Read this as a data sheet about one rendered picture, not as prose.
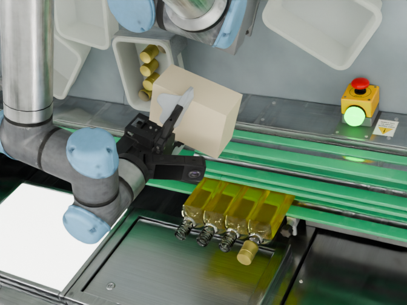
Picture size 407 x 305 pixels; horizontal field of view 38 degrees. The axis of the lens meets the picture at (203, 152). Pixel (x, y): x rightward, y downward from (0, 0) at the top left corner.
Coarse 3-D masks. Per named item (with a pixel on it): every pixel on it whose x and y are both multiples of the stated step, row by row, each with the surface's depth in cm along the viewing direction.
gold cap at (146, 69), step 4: (152, 60) 160; (156, 60) 161; (144, 64) 159; (148, 64) 159; (152, 64) 160; (156, 64) 161; (140, 68) 160; (144, 68) 159; (148, 68) 158; (152, 68) 159; (156, 68) 162; (144, 72) 160; (148, 72) 159; (152, 72) 160
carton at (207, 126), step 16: (160, 80) 117; (176, 80) 118; (192, 80) 118; (208, 80) 119; (208, 96) 116; (224, 96) 117; (240, 96) 117; (160, 112) 120; (192, 112) 116; (208, 112) 114; (224, 112) 113; (176, 128) 121; (192, 128) 119; (208, 128) 117; (224, 128) 116; (192, 144) 122; (208, 144) 120; (224, 144) 122
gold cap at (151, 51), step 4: (148, 48) 156; (152, 48) 157; (156, 48) 158; (144, 52) 155; (148, 52) 156; (152, 52) 156; (156, 52) 158; (140, 56) 157; (144, 56) 156; (148, 56) 156; (152, 56) 156; (144, 60) 157; (148, 60) 156
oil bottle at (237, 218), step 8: (240, 192) 145; (248, 192) 145; (256, 192) 144; (264, 192) 145; (240, 200) 143; (248, 200) 143; (256, 200) 142; (232, 208) 141; (240, 208) 141; (248, 208) 140; (232, 216) 139; (240, 216) 139; (248, 216) 139; (232, 224) 138; (240, 224) 137; (240, 232) 138
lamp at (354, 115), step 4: (348, 108) 135; (352, 108) 134; (356, 108) 133; (360, 108) 134; (348, 112) 134; (352, 112) 133; (356, 112) 133; (360, 112) 133; (364, 112) 134; (344, 116) 135; (348, 116) 134; (352, 116) 133; (356, 116) 133; (360, 116) 133; (364, 116) 134; (348, 120) 134; (352, 120) 134; (356, 120) 133; (360, 120) 133; (352, 124) 134; (356, 124) 134
